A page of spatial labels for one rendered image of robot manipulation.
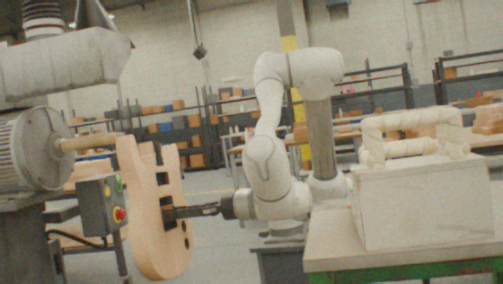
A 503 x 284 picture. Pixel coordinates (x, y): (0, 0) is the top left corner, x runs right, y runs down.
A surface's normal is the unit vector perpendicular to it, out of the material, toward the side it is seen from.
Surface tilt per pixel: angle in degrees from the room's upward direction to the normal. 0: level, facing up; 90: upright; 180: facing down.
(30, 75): 90
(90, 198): 90
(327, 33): 90
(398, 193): 90
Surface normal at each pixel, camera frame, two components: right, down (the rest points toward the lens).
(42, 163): 0.95, -0.05
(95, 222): -0.20, 0.08
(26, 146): 0.75, -0.15
